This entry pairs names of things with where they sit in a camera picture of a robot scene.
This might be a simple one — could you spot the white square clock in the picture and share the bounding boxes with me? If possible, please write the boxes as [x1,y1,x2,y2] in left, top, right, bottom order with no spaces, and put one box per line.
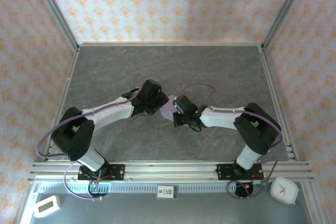
[270,176,300,205]

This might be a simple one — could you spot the aluminium frame post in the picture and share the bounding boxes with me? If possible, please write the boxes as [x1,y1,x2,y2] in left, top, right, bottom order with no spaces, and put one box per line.
[28,0,80,51]
[261,0,313,49]

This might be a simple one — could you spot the white label card red mark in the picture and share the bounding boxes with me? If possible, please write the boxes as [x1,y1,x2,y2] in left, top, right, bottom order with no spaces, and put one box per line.
[156,185,179,200]

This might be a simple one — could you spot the slotted grey cable duct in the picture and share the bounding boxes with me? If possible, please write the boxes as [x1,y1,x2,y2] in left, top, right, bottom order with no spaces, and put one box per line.
[35,183,237,194]

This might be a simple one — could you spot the grey metal shelf panel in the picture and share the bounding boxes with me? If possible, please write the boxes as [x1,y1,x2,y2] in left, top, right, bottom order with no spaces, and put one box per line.
[30,192,313,224]

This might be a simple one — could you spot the aluminium table edge bar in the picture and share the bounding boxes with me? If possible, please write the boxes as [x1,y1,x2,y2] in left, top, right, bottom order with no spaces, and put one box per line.
[259,47,299,161]
[43,48,81,162]
[77,42,265,48]

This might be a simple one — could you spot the white digital timer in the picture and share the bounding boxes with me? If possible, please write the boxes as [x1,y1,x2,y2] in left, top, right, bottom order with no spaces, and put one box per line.
[34,195,61,218]

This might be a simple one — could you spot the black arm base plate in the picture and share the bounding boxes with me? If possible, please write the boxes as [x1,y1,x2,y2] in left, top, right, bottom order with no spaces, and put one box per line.
[216,163,264,182]
[78,164,125,182]

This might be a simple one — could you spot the black round cable port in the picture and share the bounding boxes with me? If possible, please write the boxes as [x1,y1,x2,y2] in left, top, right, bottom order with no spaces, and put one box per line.
[234,181,255,199]
[88,180,110,199]

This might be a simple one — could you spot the lilac square paper sheet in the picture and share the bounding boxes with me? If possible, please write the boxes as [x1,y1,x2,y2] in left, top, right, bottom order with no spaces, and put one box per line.
[160,94,191,128]

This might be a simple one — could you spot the aluminium mounting rail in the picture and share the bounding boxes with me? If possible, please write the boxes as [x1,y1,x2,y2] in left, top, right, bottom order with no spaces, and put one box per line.
[28,161,314,182]

